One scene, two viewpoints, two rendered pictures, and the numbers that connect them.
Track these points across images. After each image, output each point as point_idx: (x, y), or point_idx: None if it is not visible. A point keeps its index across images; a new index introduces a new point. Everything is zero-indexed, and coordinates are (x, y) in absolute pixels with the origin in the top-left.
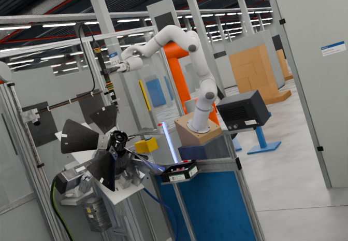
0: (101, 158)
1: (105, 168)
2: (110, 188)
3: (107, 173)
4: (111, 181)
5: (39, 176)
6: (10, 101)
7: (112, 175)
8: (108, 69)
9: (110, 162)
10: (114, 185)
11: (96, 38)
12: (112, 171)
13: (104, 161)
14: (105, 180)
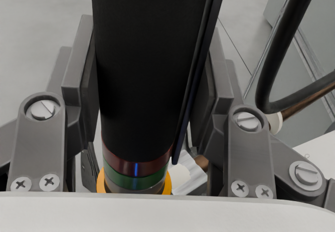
0: (91, 146)
1: (87, 161)
2: (81, 172)
3: (88, 168)
4: (86, 177)
5: (329, 127)
6: None
7: (91, 184)
8: (50, 85)
9: (95, 182)
10: (87, 186)
11: None
12: (94, 187)
13: (90, 157)
14: (83, 158)
